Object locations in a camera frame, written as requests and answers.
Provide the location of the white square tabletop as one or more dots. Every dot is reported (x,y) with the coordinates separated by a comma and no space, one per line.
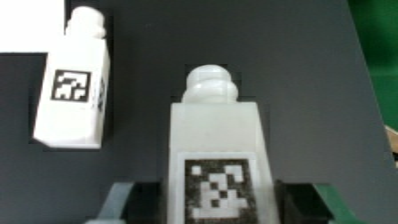
(30,24)

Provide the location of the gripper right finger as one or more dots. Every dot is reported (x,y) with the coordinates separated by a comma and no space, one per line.
(343,215)

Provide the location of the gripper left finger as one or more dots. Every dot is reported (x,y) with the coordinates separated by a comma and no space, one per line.
(113,205)

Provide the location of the white table leg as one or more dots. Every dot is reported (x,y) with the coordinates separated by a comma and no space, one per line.
(220,185)
(69,117)

